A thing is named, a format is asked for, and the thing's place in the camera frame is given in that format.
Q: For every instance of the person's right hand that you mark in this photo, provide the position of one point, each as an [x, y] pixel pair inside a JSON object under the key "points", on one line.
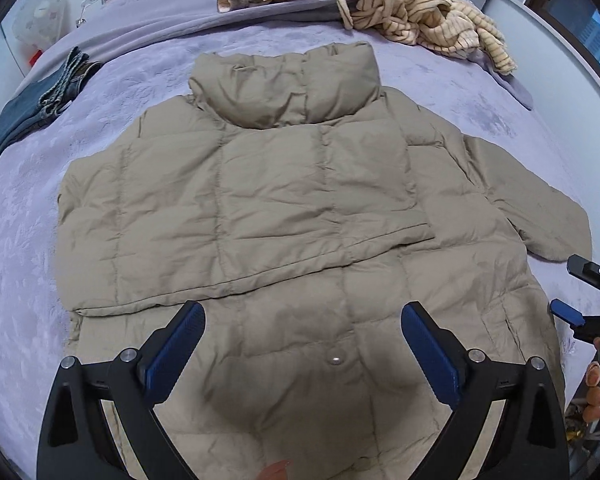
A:
{"points": [[594, 377]]}

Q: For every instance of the beige puffer jacket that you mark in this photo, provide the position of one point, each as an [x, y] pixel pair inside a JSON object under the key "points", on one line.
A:
{"points": [[280, 185]]}

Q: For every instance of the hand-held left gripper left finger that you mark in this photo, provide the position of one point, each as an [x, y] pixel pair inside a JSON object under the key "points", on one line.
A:
{"points": [[177, 345]]}

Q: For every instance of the dark framed window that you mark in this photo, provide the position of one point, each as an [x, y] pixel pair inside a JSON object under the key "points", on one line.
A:
{"points": [[580, 25]]}

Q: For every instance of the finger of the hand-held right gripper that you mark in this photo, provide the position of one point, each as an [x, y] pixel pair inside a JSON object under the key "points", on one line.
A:
{"points": [[587, 272], [566, 312]]}

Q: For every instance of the blue denim jeans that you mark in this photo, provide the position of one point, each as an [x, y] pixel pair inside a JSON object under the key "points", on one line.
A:
{"points": [[30, 105]]}

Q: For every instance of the lavender embossed blanket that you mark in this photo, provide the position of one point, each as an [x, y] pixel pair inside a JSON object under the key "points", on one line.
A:
{"points": [[130, 60]]}

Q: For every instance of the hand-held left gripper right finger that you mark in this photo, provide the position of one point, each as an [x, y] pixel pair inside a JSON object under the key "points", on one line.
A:
{"points": [[430, 347]]}

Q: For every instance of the cream striped fleece garment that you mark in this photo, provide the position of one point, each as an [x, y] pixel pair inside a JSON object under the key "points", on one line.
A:
{"points": [[430, 5]]}

